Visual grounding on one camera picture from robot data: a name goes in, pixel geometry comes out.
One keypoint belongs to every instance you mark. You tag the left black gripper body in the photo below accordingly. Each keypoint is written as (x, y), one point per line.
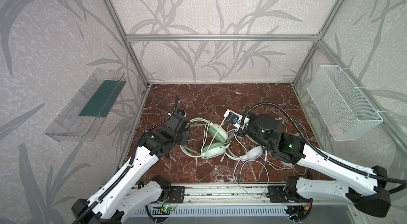
(179, 122)

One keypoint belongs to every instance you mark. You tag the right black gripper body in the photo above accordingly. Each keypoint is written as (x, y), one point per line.
(246, 126)

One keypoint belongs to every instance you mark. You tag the mint green headphones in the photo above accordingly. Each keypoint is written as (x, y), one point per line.
(214, 140)

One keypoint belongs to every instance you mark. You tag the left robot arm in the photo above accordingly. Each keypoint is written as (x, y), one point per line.
(114, 203)

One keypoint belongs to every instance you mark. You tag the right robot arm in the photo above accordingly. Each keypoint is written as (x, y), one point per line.
(368, 189)

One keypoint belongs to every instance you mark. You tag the white headphones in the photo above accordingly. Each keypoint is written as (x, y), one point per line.
(252, 154)

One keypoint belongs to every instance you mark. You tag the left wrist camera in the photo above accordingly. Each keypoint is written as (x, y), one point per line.
(181, 112)

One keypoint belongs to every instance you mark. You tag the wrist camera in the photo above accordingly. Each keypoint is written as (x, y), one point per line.
(235, 119)
(181, 112)

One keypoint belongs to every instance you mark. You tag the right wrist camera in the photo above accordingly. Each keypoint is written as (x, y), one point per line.
(235, 119)

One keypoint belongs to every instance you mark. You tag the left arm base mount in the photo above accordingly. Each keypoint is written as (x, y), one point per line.
(172, 194)

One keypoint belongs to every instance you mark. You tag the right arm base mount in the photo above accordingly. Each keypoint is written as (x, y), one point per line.
(280, 194)

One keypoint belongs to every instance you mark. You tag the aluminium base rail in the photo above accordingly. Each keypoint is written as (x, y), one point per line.
(205, 194)

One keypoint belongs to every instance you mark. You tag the white wire mesh basket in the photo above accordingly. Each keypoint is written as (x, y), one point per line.
(346, 111)

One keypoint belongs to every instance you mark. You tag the clear plastic wall bin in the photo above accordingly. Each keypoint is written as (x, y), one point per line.
(83, 116)

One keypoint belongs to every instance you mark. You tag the aluminium frame crossbar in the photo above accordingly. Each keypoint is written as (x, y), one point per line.
(222, 38)

